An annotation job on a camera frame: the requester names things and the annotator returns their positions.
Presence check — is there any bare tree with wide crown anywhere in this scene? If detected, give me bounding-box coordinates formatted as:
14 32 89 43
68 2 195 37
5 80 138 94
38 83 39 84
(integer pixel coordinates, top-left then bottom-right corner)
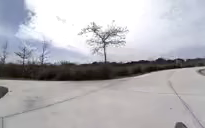
77 20 130 65

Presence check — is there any distant dark tree line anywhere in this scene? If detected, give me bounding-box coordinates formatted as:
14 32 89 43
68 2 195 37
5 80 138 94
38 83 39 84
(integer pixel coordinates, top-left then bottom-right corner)
89 57 205 66

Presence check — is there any small bare tree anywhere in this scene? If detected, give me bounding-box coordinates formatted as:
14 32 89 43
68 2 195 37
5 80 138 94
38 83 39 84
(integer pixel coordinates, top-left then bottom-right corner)
38 39 52 66
13 41 36 66
0 41 10 66

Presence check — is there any long dark hedge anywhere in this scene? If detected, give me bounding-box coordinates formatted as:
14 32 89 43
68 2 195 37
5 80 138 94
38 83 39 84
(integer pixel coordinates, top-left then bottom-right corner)
0 59 205 82

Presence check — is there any pale concrete path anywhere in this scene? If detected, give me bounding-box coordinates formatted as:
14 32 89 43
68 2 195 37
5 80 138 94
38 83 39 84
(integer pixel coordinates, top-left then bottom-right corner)
0 65 205 128

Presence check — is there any robot's own part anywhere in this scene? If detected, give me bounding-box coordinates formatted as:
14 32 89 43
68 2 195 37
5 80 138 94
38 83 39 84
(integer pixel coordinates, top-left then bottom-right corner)
174 121 189 128

